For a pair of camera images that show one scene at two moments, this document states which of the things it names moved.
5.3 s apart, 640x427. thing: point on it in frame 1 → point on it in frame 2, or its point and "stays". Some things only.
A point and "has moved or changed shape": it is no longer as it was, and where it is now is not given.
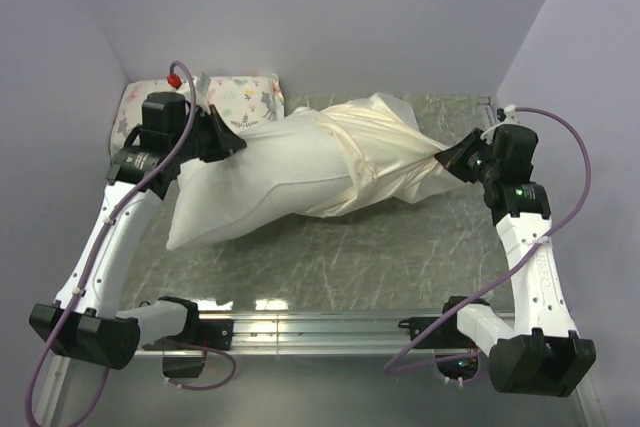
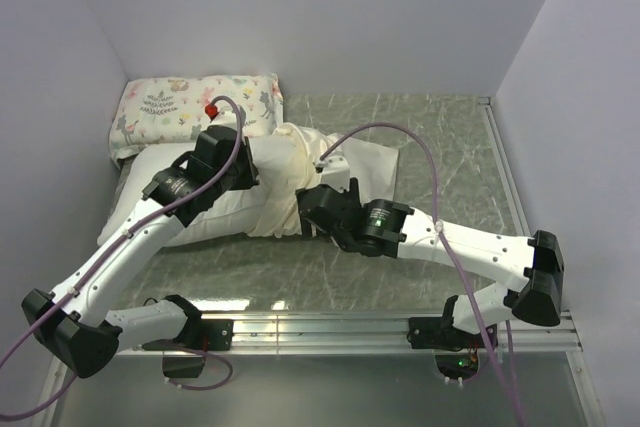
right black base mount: (445, 336) stays
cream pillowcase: (399, 164) → (296, 150)
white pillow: (291, 169) has moved or changed shape
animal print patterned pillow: (243, 100) stays
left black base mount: (183, 355) stays
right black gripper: (456, 157) → (354, 192)
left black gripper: (225, 142) → (249, 179)
